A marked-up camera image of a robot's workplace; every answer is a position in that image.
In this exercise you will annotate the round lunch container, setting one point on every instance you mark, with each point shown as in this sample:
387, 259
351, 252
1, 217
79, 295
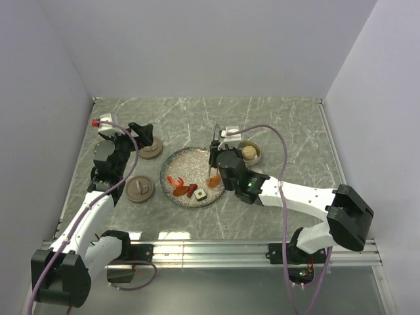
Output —
255, 169
245, 143

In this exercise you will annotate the orange fried piece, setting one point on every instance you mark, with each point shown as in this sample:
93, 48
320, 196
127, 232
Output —
212, 182

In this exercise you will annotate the brown round lid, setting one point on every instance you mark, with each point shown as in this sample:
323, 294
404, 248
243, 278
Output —
139, 189
153, 151

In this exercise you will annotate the orange salmon slice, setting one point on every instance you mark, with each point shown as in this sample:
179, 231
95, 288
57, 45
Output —
180, 191

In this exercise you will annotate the brown round lid far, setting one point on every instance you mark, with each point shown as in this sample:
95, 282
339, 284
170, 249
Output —
153, 151

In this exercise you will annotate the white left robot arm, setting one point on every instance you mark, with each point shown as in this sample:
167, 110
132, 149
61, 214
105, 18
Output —
63, 273

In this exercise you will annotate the round lunch container near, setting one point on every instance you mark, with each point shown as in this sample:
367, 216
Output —
255, 169

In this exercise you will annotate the aluminium left side rail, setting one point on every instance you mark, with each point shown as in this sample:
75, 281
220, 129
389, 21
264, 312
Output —
60, 219

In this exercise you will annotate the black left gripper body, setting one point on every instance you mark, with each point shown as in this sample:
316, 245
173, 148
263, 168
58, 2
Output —
124, 144

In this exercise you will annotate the round lunch container far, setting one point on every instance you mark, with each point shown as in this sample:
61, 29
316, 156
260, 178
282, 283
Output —
245, 143

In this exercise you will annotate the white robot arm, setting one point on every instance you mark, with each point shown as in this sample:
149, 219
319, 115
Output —
269, 191

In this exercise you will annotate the beige steamed bun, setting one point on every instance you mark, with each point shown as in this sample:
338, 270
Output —
249, 153

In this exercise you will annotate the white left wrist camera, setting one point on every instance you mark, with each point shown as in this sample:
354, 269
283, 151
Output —
107, 125

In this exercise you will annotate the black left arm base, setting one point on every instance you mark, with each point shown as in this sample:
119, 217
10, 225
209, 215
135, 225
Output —
130, 251

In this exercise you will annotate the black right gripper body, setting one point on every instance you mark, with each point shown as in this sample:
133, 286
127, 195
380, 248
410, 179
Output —
215, 152

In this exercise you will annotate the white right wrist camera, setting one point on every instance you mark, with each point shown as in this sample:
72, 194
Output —
229, 138

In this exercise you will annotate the silver metal tongs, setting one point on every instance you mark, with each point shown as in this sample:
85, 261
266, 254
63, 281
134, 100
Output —
213, 149

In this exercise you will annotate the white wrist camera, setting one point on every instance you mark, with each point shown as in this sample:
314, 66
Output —
107, 125
229, 138

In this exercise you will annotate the white sushi green dot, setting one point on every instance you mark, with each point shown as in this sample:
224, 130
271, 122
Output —
200, 194

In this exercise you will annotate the speckled ceramic plate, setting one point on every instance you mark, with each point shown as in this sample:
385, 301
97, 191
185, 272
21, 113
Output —
191, 164

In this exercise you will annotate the aluminium front rail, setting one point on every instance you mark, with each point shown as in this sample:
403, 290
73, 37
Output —
238, 254

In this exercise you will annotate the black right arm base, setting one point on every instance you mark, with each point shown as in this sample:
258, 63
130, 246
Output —
300, 265

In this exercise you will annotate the dark red meat piece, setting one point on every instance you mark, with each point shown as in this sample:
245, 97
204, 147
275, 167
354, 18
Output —
191, 189

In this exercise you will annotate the brown round lid near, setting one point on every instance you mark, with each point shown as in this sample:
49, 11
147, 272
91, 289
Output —
139, 189

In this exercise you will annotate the orange shrimp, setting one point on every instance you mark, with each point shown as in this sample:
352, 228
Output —
176, 183

